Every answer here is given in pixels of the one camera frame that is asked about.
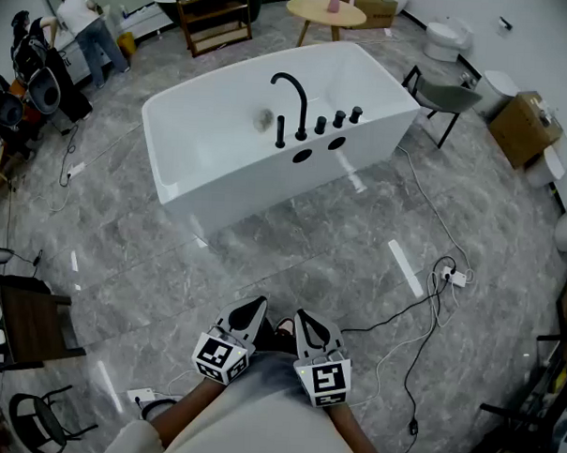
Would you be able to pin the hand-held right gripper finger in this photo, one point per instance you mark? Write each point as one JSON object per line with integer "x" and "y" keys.
{"x": 302, "y": 346}
{"x": 332, "y": 340}

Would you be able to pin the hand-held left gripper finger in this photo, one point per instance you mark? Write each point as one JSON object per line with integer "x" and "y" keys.
{"x": 224, "y": 320}
{"x": 256, "y": 332}

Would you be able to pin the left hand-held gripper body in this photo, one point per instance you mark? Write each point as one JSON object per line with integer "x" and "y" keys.
{"x": 221, "y": 356}

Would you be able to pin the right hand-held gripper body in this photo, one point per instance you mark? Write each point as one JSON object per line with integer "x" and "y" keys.
{"x": 326, "y": 380}

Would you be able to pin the person's right forearm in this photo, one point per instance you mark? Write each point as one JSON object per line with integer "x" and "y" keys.
{"x": 354, "y": 440}

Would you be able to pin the person's left forearm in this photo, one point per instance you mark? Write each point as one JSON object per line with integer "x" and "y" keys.
{"x": 186, "y": 411}

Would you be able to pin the white bathtub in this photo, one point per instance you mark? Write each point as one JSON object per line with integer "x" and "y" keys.
{"x": 212, "y": 138}

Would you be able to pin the person's black trousers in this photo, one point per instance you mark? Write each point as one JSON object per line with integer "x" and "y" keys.
{"x": 269, "y": 340}

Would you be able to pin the person's red white shoe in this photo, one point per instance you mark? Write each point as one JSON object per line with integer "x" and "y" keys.
{"x": 285, "y": 326}

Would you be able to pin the person's grey shirt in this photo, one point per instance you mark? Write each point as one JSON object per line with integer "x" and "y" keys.
{"x": 270, "y": 368}

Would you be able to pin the person's beige overshirt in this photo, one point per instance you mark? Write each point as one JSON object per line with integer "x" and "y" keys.
{"x": 265, "y": 431}

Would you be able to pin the black round stool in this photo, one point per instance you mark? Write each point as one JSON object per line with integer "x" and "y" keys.
{"x": 36, "y": 421}

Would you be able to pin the dark wooden side table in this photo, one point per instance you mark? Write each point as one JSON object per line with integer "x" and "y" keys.
{"x": 26, "y": 324}

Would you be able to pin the black metal shelf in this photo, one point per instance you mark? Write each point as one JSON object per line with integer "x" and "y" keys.
{"x": 559, "y": 355}

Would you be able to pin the black curved faucet spout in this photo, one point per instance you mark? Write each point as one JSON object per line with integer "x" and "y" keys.
{"x": 302, "y": 104}

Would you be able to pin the grey chair black legs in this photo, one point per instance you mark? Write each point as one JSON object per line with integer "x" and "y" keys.
{"x": 446, "y": 94}

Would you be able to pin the closed brown cardboard box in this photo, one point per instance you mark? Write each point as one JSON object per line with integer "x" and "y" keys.
{"x": 522, "y": 130}

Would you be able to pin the white vanity cabinet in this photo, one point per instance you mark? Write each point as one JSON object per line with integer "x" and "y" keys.
{"x": 100, "y": 60}

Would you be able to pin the wooden shelf rack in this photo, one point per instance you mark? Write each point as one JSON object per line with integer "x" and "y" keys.
{"x": 212, "y": 30}

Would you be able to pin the grey shell chair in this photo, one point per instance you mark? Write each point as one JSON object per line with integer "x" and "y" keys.
{"x": 43, "y": 90}
{"x": 5, "y": 107}

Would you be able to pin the yellow bin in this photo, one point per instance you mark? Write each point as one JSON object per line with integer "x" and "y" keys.
{"x": 126, "y": 42}

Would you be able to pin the white trash bin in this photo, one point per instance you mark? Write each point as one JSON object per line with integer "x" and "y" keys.
{"x": 498, "y": 91}

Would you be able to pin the white low cabinet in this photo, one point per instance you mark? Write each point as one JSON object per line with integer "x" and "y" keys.
{"x": 147, "y": 22}

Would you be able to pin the round wooden table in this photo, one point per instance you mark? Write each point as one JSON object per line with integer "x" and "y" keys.
{"x": 379, "y": 11}
{"x": 316, "y": 13}

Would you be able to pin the pink vase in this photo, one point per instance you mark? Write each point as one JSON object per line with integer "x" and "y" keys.
{"x": 333, "y": 2}

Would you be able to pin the black toilet paper holder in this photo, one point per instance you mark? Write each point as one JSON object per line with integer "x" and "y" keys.
{"x": 504, "y": 23}

